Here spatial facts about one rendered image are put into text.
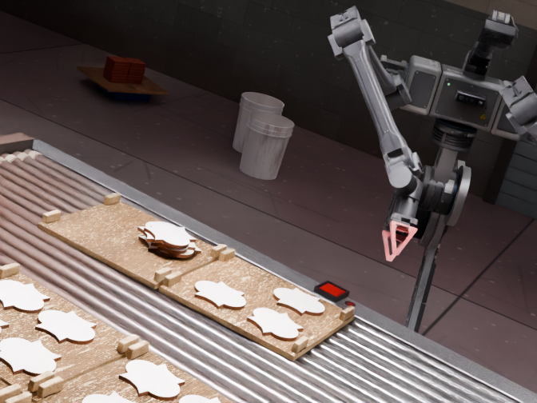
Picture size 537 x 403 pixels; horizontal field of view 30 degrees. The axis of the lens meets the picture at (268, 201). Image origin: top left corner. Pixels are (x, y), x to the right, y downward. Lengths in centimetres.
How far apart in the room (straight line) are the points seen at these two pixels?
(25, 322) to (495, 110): 160
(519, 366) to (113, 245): 275
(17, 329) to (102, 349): 19
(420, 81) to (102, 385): 149
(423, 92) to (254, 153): 332
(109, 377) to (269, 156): 431
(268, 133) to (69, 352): 421
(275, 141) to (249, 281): 364
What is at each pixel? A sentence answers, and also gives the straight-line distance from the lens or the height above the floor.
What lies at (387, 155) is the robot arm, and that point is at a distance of 257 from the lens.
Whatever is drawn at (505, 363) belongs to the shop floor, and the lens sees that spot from 502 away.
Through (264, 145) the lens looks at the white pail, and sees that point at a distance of 634.
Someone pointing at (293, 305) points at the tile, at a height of 95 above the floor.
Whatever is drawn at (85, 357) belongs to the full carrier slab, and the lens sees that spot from 223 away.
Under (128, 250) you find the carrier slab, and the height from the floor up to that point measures 94.
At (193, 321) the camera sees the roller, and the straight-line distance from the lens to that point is 251.
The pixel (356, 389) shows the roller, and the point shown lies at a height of 92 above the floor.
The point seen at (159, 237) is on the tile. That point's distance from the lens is 273.
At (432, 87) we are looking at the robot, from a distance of 316.
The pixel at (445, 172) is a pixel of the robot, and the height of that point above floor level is 121.
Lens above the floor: 208
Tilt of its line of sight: 20 degrees down
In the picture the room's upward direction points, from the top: 15 degrees clockwise
